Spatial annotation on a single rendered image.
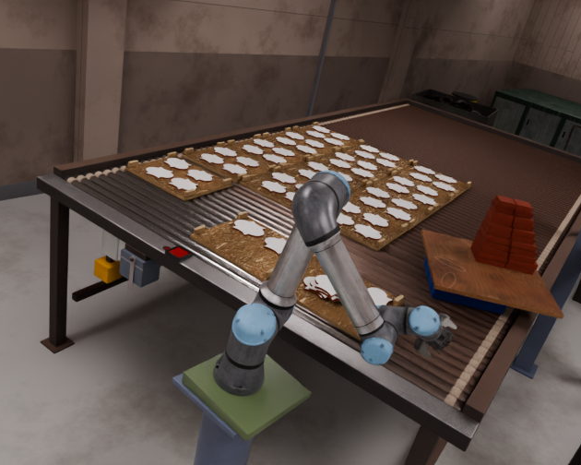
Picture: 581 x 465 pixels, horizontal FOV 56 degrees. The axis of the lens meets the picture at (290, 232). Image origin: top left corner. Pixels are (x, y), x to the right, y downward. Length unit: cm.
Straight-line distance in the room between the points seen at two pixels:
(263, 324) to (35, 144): 326
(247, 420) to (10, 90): 325
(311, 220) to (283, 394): 59
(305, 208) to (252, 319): 37
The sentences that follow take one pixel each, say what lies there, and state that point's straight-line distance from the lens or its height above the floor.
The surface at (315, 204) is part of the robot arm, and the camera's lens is 133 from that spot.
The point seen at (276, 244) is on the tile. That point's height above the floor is 95.
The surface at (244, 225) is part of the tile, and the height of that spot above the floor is 95.
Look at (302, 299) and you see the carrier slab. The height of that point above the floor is 94.
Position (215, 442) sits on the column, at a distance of 177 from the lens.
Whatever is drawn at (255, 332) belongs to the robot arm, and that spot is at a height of 112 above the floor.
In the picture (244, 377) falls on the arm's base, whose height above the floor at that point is 96.
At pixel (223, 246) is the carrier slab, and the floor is 94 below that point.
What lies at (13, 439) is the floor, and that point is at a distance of 273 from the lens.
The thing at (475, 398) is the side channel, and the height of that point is 95.
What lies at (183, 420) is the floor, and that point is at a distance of 278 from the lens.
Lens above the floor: 203
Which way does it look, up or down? 26 degrees down
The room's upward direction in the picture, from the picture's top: 13 degrees clockwise
